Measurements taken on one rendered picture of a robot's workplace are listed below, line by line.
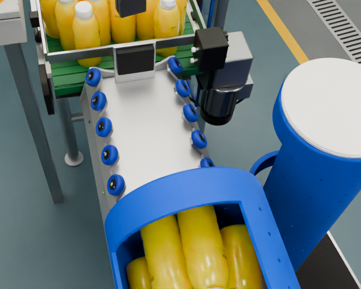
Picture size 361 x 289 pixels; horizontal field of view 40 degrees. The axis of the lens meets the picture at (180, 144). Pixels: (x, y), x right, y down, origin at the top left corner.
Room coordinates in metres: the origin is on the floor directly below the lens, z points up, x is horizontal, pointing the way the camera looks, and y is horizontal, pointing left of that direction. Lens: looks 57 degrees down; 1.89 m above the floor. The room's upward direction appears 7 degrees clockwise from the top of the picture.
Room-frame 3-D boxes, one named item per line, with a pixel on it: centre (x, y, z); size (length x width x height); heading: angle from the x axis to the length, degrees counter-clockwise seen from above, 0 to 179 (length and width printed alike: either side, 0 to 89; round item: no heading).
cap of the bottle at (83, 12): (0.88, 0.27, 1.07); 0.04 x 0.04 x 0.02
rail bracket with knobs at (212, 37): (0.91, -0.04, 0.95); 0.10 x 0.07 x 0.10; 110
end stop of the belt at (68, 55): (0.88, 0.16, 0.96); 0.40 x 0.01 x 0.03; 110
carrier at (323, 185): (0.72, -0.35, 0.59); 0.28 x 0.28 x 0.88
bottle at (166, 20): (0.95, 0.07, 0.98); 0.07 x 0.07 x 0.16
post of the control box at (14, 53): (0.89, 0.48, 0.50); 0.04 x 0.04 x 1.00; 20
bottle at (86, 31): (0.88, 0.27, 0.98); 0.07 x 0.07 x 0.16
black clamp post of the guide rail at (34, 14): (0.94, 0.41, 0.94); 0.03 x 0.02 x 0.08; 20
